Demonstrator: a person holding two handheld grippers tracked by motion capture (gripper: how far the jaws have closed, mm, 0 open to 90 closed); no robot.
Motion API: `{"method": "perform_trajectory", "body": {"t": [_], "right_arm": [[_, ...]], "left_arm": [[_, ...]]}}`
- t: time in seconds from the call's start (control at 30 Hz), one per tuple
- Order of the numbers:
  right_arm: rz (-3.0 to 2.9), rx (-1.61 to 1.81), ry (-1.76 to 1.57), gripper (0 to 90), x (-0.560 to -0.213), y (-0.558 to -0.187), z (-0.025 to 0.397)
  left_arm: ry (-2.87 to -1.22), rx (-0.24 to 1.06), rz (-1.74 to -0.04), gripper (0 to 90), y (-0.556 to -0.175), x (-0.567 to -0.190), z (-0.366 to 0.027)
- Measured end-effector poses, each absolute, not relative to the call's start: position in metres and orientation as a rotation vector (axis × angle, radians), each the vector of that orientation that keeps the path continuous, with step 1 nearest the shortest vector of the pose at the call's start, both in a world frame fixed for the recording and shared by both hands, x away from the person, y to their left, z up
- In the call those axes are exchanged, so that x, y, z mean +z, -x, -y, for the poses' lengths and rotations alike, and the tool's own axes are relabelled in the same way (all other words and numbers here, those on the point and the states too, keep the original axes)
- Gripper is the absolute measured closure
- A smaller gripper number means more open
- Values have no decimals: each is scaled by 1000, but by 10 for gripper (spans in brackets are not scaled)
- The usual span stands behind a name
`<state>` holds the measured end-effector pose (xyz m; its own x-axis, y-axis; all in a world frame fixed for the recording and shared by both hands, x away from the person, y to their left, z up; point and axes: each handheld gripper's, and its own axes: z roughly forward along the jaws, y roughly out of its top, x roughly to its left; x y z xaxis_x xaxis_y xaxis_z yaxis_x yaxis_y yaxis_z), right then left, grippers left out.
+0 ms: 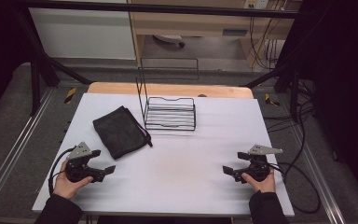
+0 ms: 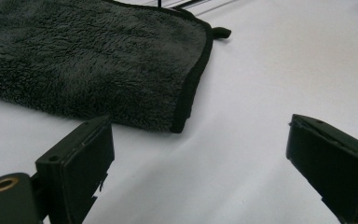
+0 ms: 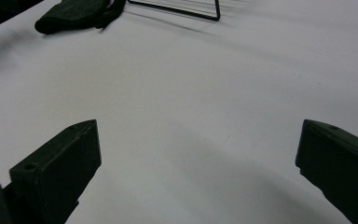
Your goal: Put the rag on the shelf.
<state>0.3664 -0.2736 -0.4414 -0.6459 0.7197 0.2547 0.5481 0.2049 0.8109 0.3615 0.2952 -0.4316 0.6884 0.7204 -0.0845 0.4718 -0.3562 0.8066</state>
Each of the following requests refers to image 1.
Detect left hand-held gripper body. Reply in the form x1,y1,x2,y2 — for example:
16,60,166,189
64,141,106,184

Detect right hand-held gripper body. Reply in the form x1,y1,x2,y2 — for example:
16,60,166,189
241,144,284,184

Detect black wire rack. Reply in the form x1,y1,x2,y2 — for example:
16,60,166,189
135,57,200,132

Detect person's right hand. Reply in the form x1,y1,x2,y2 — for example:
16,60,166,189
241,172,277,194

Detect person's left hand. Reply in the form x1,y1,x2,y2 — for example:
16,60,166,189
52,160,94,201

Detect white foam mat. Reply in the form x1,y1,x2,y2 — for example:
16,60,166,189
32,91,296,218

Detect black metal stand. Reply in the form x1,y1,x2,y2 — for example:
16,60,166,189
241,57,304,123
12,6,93,117

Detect wooden table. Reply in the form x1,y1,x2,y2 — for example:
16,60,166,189
86,81,255,100

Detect white cabinet panel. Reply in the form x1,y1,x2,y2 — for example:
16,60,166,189
28,0,137,61

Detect dark curtain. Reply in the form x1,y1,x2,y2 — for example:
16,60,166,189
283,0,358,206
0,0,41,129

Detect white chair base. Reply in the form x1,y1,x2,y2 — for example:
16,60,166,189
152,34,186,49

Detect light wooden desk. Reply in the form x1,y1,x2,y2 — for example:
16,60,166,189
127,0,303,68

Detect white power strip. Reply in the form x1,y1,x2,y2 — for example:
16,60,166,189
242,0,270,10

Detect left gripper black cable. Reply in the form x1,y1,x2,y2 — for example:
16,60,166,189
48,146,76,197

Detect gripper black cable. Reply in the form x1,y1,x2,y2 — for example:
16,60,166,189
48,146,76,197
268,161,322,216

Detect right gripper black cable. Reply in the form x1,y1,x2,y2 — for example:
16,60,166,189
268,161,322,216

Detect aluminium rail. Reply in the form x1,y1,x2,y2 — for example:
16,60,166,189
0,88,56,213
290,122,347,224

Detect black floor cables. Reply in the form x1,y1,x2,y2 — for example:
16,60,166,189
261,78,318,133

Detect hanging black cables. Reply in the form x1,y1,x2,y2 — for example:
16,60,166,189
247,15,285,71

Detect black horizontal frame bar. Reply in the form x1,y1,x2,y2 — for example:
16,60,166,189
20,0,304,20

